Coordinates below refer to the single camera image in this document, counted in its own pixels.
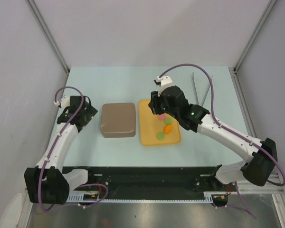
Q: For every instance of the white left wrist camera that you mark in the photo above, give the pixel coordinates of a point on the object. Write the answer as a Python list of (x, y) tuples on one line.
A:
[(63, 102)]

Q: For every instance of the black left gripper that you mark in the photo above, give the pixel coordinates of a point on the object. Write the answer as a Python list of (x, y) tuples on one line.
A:
[(90, 112)]

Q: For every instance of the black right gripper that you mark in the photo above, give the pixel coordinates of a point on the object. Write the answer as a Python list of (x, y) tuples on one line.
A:
[(154, 104)]

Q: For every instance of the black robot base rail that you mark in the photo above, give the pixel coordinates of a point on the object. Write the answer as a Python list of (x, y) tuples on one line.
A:
[(154, 183)]

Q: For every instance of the rose gold tin lid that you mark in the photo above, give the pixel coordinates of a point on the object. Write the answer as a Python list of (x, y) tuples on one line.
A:
[(118, 120)]

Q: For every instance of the metal tongs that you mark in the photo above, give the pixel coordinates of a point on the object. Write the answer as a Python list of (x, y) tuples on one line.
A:
[(201, 88)]

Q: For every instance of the green cookie front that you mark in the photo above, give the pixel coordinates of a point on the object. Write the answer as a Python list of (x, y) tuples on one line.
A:
[(160, 136)]

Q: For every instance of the green cookie upper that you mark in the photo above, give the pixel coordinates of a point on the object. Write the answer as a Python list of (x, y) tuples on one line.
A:
[(168, 120)]

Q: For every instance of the green cookie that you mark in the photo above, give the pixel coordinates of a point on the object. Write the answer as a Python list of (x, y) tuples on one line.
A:
[(160, 136), (168, 120)]

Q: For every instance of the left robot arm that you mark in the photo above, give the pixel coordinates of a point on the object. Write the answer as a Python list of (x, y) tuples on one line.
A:
[(46, 182)]

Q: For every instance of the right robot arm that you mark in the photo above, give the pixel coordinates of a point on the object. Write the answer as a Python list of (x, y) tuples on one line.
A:
[(258, 157)]

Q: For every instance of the pink sandwich cookie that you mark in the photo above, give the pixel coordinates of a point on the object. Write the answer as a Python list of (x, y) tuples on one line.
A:
[(161, 116)]

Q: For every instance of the orange fish shaped cookie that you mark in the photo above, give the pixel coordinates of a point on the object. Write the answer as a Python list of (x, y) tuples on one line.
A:
[(168, 128)]

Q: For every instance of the yellow plastic tray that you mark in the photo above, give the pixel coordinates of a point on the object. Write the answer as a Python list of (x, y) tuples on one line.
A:
[(157, 130)]

